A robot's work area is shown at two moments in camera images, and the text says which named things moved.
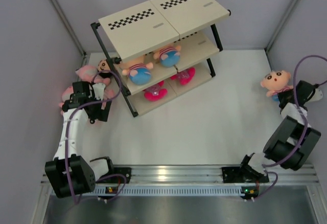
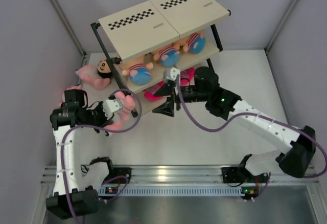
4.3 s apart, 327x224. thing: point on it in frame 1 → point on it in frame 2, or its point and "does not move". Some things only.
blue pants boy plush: [137, 71] does not move
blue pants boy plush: [274, 82] → [195, 42]
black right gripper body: [286, 94] → [189, 94]
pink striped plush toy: [86, 73] does not move
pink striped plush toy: [109, 93] → [128, 103]
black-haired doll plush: [103, 65] does not move
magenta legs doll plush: [156, 93] does not move
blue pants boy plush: [169, 56] does not move
